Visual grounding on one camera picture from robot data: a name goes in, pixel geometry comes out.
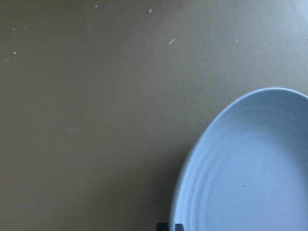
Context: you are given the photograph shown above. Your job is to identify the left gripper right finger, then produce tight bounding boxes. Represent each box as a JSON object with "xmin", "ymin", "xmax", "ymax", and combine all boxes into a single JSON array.
[{"xmin": 174, "ymin": 223, "xmax": 184, "ymax": 231}]

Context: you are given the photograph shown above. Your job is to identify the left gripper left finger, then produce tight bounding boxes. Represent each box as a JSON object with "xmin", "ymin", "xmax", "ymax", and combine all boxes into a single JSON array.
[{"xmin": 156, "ymin": 222, "xmax": 168, "ymax": 231}]

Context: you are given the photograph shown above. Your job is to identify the blue plate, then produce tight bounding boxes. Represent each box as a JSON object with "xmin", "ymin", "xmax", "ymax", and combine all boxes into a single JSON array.
[{"xmin": 168, "ymin": 88, "xmax": 308, "ymax": 231}]

